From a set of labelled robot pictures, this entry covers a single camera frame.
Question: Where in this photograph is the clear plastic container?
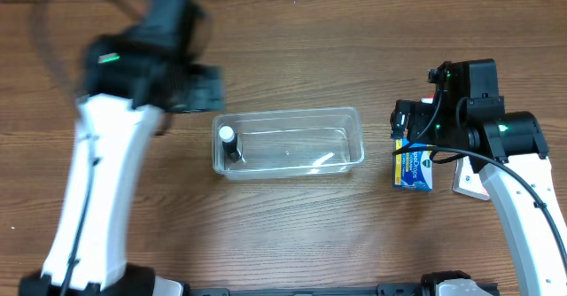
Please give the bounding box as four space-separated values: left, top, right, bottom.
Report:
212 106 365 181

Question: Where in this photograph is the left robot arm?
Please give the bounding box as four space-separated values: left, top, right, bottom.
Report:
19 0 226 296

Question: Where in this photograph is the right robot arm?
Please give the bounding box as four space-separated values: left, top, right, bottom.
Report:
390 58 566 295

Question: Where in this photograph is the black bottle white cap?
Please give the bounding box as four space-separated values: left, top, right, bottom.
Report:
218 126 242 162

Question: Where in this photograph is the white Hansaplast plaster box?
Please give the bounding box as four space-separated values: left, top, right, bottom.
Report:
452 157 490 201

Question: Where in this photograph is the red white carton box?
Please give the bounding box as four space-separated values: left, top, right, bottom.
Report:
421 96 434 104

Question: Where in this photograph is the blue yellow VapoDrops box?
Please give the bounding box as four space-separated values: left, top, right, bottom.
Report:
392 151 433 192

